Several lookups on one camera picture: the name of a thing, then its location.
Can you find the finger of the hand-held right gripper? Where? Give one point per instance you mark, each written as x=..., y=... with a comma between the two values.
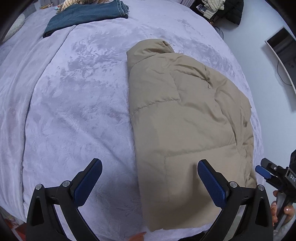
x=269, y=164
x=262, y=171

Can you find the beige puffer jacket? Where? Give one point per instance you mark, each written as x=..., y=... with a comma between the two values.
x=185, y=115

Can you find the beige striped plush cloth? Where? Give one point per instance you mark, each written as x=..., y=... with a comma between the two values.
x=69, y=3

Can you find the curved monitor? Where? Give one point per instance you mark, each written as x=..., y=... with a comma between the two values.
x=281, y=51

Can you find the blue jeans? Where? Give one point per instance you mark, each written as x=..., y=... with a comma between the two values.
x=87, y=14

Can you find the black jacket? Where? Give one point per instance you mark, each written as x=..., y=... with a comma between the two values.
x=233, y=11

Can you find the person's left hand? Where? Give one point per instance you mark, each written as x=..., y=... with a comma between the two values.
x=138, y=236

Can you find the person's right hand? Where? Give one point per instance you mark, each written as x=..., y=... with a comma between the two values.
x=290, y=212

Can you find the colourful printed sheet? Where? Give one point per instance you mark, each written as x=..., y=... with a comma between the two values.
x=10, y=224

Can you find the grey curtain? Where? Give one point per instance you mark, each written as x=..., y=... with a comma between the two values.
x=187, y=2

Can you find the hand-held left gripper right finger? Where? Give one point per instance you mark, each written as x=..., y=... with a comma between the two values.
x=211, y=183

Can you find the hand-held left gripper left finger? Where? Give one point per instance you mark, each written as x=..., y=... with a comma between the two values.
x=89, y=180

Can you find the cream striped garment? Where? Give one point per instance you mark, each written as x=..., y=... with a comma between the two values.
x=214, y=5

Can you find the lavender fleece blanket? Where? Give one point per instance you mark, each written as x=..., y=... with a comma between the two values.
x=81, y=104

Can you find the round cream cushion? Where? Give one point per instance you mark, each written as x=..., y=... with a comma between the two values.
x=15, y=30

